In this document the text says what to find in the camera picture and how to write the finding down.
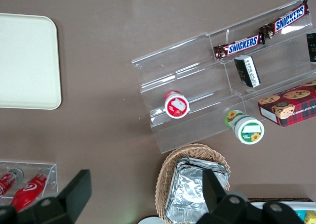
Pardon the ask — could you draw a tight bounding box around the teal snack packet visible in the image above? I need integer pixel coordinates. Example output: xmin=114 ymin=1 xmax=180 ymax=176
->
xmin=294 ymin=210 xmax=309 ymax=224

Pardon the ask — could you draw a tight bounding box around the green sunflower snack cup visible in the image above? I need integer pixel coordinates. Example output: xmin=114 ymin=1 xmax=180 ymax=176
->
xmin=224 ymin=109 xmax=266 ymax=145

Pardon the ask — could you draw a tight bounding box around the Snickers chocolate bar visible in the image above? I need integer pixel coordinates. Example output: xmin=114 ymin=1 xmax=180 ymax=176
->
xmin=213 ymin=33 xmax=266 ymax=61
xmin=259 ymin=2 xmax=311 ymax=40

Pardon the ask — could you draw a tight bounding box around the cream rectangular plastic tray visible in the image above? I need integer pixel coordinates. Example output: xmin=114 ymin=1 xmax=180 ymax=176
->
xmin=0 ymin=12 xmax=62 ymax=110

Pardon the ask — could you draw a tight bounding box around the aluminium foil tray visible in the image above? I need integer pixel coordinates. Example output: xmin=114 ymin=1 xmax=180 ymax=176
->
xmin=174 ymin=156 xmax=231 ymax=185
xmin=165 ymin=166 xmax=227 ymax=221

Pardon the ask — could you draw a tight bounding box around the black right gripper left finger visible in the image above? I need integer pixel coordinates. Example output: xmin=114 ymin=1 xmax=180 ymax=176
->
xmin=56 ymin=169 xmax=93 ymax=224

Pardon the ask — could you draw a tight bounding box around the red tartan cookie box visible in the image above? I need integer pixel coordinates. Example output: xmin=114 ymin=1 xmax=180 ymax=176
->
xmin=257 ymin=80 xmax=316 ymax=128

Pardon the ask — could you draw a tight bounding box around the oval wicker basket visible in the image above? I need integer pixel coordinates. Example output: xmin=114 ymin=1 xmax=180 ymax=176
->
xmin=155 ymin=142 xmax=232 ymax=222

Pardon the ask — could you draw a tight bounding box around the clear acrylic bottle rack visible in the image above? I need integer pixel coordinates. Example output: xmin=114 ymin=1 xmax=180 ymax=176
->
xmin=0 ymin=161 xmax=59 ymax=200

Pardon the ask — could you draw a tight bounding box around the red cola bottle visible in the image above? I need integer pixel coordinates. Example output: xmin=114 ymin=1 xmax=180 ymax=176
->
xmin=9 ymin=169 xmax=51 ymax=213
xmin=0 ymin=168 xmax=25 ymax=199

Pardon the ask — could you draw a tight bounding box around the red lidded snack cup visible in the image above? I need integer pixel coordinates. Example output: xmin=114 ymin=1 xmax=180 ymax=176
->
xmin=163 ymin=90 xmax=191 ymax=119

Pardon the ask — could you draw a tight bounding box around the small black snack box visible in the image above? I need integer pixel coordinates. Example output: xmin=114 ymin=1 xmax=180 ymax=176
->
xmin=234 ymin=55 xmax=262 ymax=89
xmin=306 ymin=32 xmax=316 ymax=63

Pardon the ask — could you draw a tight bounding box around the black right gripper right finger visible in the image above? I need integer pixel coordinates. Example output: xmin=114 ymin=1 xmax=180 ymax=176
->
xmin=201 ymin=169 xmax=232 ymax=215

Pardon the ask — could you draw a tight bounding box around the clear acrylic tiered shelf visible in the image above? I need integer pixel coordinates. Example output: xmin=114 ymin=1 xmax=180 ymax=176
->
xmin=131 ymin=0 xmax=316 ymax=153

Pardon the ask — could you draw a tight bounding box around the yellow snack packet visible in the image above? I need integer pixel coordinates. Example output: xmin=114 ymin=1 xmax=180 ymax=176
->
xmin=304 ymin=210 xmax=316 ymax=224

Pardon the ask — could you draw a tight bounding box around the white rectangular snack tray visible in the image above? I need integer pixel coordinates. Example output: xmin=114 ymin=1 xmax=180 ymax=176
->
xmin=248 ymin=200 xmax=316 ymax=224

